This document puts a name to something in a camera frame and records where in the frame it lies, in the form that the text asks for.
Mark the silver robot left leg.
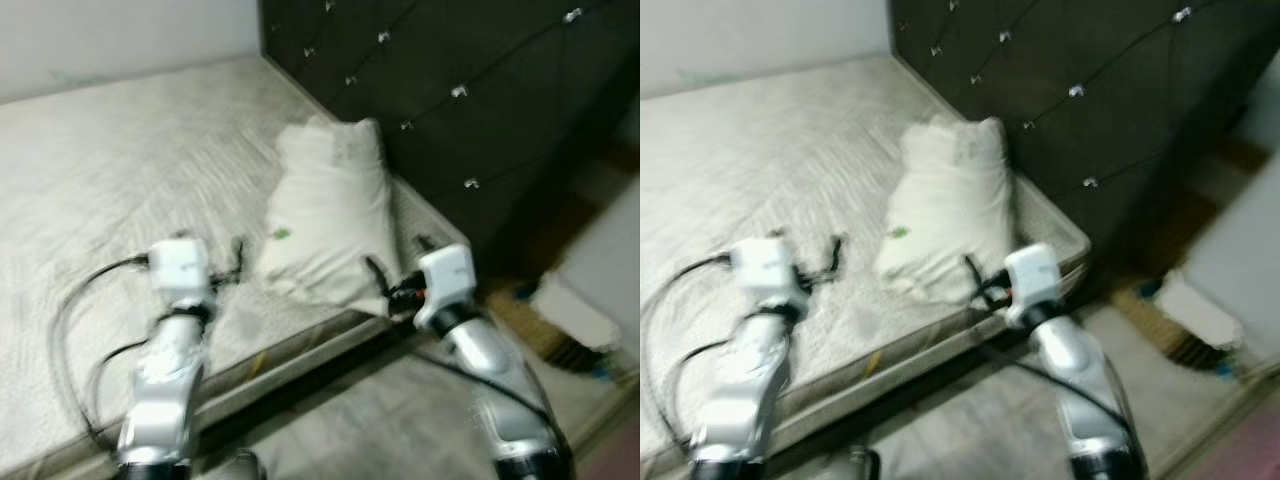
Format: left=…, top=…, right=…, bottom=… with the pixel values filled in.
left=845, top=447, right=883, bottom=480
left=215, top=450, right=266, bottom=480

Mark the white patterned mattress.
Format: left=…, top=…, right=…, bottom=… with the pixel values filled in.
left=0, top=55, right=471, bottom=480
left=640, top=55, right=1093, bottom=480

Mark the white jagged foam board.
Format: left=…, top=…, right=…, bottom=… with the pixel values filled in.
left=530, top=270, right=623, bottom=353
left=1155, top=268, right=1246, bottom=351

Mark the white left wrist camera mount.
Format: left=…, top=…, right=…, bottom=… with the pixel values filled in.
left=148, top=235, right=216, bottom=306
left=728, top=237, right=809, bottom=309

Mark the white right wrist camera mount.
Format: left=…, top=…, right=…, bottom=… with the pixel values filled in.
left=1003, top=243, right=1063, bottom=329
left=412, top=243, right=476, bottom=331

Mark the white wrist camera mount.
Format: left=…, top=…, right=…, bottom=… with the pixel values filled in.
left=1003, top=243, right=1063, bottom=329
left=148, top=235, right=216, bottom=306
left=412, top=243, right=476, bottom=331
left=728, top=237, right=809, bottom=309

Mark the white printed pillow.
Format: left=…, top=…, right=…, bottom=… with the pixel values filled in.
left=255, top=115, right=406, bottom=316
left=875, top=115, right=1021, bottom=306

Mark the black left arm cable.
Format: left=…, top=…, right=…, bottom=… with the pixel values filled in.
left=48, top=255, right=153, bottom=456
left=642, top=255, right=733, bottom=441

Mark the dark tufted headboard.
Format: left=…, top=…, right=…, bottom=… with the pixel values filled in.
left=888, top=0, right=1280, bottom=281
left=258, top=0, right=641, bottom=263

